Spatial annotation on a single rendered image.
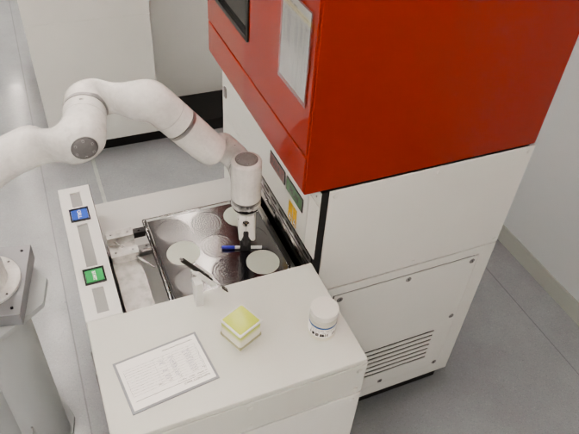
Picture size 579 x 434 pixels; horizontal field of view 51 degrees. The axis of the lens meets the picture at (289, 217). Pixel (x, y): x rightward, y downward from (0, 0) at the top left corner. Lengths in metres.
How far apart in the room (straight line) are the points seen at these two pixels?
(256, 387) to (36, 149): 0.74
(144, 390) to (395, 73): 0.93
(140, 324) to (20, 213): 1.98
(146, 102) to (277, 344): 0.66
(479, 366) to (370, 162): 1.49
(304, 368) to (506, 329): 1.67
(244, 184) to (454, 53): 0.62
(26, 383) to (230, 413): 0.89
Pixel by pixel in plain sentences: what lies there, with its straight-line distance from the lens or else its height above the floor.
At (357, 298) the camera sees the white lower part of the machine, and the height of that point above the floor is 0.74.
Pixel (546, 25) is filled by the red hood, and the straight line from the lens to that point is 1.67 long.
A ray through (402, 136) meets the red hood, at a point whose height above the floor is 1.35.
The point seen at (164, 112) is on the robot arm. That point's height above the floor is 1.44.
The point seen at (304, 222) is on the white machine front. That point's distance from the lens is 1.70.
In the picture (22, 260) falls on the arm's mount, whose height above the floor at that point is 0.87.
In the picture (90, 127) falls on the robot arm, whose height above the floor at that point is 1.44.
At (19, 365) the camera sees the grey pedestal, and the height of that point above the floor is 0.57.
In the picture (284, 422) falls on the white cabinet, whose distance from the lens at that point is 1.61.
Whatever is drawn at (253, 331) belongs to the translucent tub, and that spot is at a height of 1.01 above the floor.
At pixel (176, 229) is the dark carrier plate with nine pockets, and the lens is 1.91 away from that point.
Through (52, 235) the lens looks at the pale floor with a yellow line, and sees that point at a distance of 3.31.
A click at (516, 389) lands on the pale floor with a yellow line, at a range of 2.84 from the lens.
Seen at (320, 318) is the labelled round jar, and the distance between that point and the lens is 1.48.
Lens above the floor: 2.21
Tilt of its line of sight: 42 degrees down
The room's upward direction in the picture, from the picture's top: 5 degrees clockwise
